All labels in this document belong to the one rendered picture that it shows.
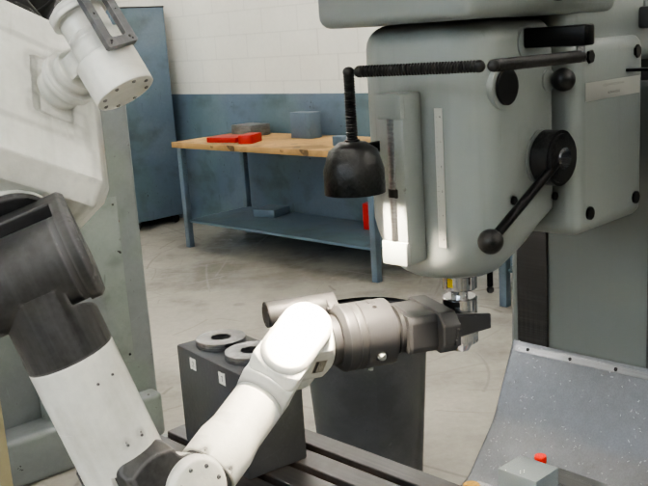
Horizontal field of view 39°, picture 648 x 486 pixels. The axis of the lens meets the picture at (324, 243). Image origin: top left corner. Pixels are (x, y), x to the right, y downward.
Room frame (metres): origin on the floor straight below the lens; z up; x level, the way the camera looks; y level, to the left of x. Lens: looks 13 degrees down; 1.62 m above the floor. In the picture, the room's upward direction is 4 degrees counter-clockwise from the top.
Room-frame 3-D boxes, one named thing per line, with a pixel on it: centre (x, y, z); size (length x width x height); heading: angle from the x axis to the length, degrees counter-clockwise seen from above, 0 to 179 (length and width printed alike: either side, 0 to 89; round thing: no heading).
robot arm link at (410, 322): (1.15, -0.09, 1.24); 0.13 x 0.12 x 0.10; 19
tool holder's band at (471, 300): (1.18, -0.18, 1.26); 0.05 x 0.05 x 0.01
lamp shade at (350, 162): (1.05, -0.04, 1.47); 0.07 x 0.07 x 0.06
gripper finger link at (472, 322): (1.15, -0.19, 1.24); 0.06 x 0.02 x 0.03; 109
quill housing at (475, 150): (1.18, -0.18, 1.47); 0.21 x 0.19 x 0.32; 44
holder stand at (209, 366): (1.51, 0.17, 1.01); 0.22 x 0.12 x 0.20; 36
